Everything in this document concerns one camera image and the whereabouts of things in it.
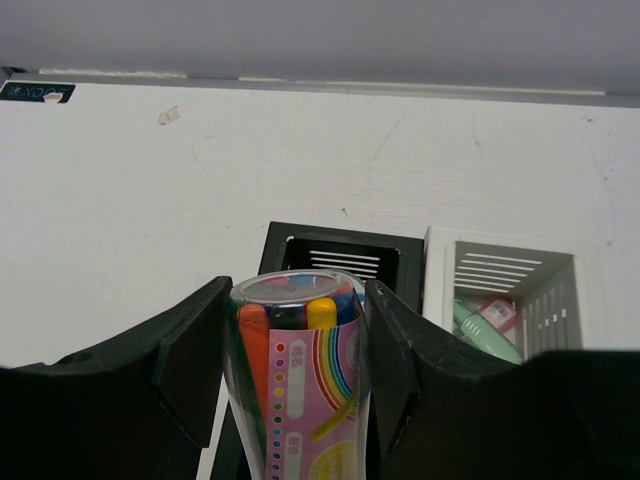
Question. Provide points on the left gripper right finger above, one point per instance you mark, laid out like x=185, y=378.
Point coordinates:
x=447, y=410

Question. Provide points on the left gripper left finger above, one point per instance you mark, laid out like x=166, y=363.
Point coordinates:
x=140, y=405

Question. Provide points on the green transparent tube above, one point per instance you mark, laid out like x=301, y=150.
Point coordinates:
x=478, y=332

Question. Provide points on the pink transparent tube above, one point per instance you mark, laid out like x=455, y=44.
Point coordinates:
x=500, y=313

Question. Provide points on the pink tube with pins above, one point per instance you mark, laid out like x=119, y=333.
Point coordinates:
x=295, y=369

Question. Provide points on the black mesh organizer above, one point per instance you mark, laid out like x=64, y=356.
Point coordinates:
x=396, y=261

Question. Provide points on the white mesh organizer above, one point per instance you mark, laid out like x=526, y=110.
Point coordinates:
x=555, y=286

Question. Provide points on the left blue corner label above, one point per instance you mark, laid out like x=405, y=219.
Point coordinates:
x=55, y=93

